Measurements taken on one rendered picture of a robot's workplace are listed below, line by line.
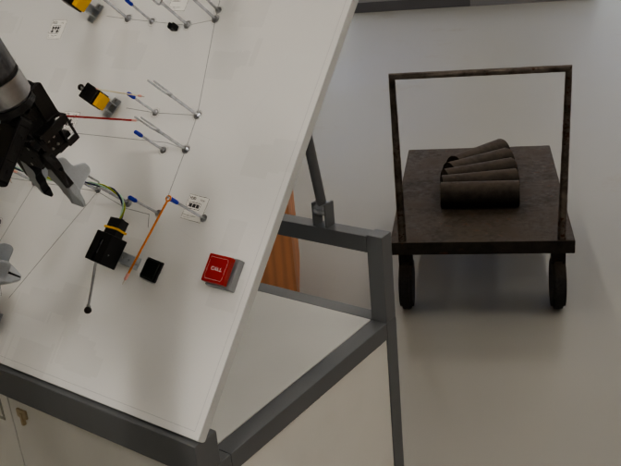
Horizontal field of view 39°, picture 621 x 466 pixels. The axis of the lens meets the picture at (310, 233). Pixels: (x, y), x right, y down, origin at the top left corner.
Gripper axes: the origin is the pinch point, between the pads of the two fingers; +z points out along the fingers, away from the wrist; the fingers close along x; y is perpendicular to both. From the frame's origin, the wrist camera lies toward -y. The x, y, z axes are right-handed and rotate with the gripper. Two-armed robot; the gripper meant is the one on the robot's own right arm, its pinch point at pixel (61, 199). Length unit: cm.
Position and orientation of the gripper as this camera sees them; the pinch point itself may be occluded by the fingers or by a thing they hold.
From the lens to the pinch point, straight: 155.7
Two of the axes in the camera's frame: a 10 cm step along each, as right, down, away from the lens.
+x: -8.0, -2.3, 5.6
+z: 2.8, 6.8, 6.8
